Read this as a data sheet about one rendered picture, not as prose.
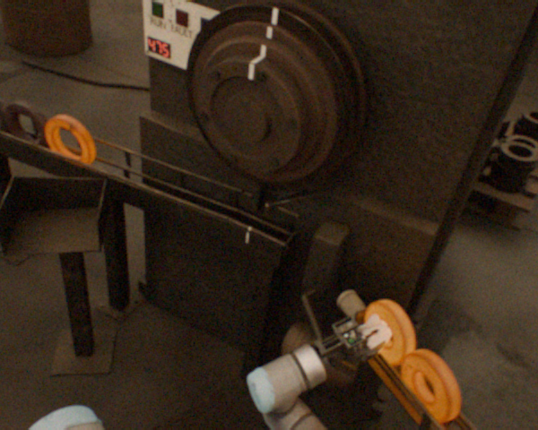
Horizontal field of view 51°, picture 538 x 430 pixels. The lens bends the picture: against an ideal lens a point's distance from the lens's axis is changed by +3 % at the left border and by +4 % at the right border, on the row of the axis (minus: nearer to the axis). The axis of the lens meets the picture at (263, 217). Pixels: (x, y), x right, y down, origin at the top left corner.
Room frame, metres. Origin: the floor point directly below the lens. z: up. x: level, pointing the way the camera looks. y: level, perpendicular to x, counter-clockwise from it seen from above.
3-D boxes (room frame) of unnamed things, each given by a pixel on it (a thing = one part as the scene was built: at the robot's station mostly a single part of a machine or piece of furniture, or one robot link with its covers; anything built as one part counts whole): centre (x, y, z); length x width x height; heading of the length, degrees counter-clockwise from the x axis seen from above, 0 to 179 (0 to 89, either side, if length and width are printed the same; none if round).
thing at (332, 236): (1.17, -0.20, 0.68); 0.11 x 0.08 x 0.24; 156
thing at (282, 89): (1.16, 0.06, 1.11); 0.28 x 0.06 x 0.28; 66
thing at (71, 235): (1.23, 0.61, 0.36); 0.26 x 0.20 x 0.72; 101
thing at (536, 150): (2.96, -0.97, 0.22); 1.20 x 0.81 x 0.44; 64
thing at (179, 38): (1.49, 0.29, 1.15); 0.26 x 0.02 x 0.18; 66
